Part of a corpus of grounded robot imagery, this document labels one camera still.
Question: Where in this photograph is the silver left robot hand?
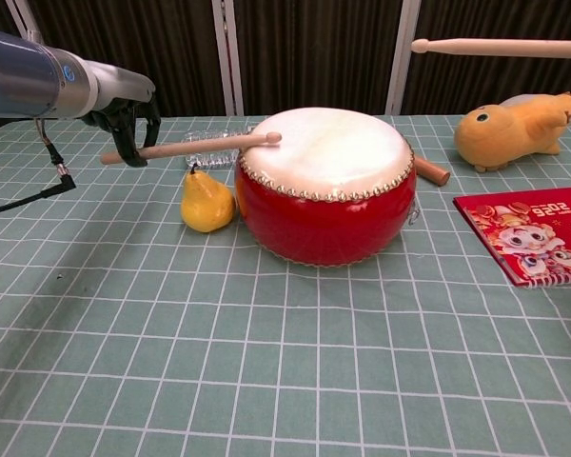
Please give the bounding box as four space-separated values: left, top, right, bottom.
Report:
81 63 162 168

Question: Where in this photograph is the light wooden drumstick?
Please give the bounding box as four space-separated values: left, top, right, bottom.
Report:
100 131 283 166
411 38 571 60

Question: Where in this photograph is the red drum with white skin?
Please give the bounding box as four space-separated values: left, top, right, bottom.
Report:
233 107 416 268

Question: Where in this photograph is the green grid cutting mat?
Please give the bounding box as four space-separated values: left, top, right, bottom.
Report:
0 113 571 457

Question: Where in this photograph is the clear plastic water bottle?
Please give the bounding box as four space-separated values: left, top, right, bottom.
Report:
184 126 254 170

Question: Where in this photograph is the yellow pear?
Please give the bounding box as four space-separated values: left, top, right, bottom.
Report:
180 162 238 234

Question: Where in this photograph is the brown wooden cylinder stick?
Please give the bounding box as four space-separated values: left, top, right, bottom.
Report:
411 154 451 188

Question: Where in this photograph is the yellow plush animal toy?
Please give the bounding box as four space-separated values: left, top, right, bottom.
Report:
453 90 571 173

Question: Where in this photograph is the red cartoon print notebook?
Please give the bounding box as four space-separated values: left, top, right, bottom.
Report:
452 187 571 288

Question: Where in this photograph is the black cable with angled plug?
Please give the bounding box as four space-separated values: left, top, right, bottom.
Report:
0 117 77 217

